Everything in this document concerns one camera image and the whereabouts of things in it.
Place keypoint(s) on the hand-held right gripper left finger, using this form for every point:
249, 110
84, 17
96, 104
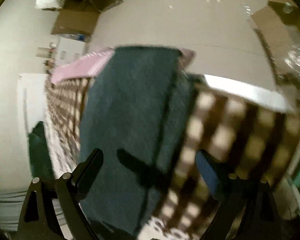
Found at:
88, 172

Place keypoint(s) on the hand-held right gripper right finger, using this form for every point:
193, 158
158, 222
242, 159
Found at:
207, 173

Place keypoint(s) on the dark teal towel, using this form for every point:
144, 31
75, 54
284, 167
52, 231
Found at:
130, 120

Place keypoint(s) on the brown checkered blanket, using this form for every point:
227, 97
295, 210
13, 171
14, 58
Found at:
230, 142

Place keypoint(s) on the dark green cloth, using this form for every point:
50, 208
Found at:
38, 150

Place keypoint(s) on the pink cloth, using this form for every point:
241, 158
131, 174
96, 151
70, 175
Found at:
82, 66

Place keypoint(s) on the white storage box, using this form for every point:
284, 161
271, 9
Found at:
71, 51

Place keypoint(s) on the clear plastic wrap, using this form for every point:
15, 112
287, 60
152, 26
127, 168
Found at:
296, 57

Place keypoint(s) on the brown cardboard box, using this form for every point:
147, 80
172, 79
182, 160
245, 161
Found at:
77, 20

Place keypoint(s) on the flat brown cardboard sheet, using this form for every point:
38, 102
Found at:
273, 10

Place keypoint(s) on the white bed frame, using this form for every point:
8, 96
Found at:
250, 92

